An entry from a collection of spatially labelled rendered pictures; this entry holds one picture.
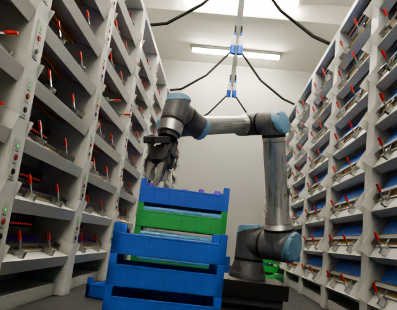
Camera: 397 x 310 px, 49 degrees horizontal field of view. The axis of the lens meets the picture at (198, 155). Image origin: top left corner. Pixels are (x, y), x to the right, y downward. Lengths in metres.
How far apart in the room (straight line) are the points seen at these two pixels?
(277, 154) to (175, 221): 0.83
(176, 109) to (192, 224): 0.42
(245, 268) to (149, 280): 1.15
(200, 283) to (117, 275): 0.21
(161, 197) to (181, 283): 0.39
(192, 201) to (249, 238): 0.84
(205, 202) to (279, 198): 0.74
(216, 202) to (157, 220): 0.20
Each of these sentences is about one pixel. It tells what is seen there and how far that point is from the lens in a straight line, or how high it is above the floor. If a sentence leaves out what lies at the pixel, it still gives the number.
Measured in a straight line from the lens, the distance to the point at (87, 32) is 1.98.
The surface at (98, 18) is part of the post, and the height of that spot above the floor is 1.28.
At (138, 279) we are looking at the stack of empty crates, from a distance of 1.18.
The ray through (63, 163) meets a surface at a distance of 1.81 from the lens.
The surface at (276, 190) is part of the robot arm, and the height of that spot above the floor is 0.57.
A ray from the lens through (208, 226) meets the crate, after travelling 1.48.
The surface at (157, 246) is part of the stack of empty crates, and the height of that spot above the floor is 0.27.
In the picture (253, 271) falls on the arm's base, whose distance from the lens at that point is 2.28.
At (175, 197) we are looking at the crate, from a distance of 1.47.
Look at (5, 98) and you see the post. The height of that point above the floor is 0.64.
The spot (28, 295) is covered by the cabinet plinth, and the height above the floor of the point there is 0.03.
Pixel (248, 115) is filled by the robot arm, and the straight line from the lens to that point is 2.19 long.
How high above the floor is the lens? 0.30
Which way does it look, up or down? 11 degrees up
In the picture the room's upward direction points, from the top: 7 degrees clockwise
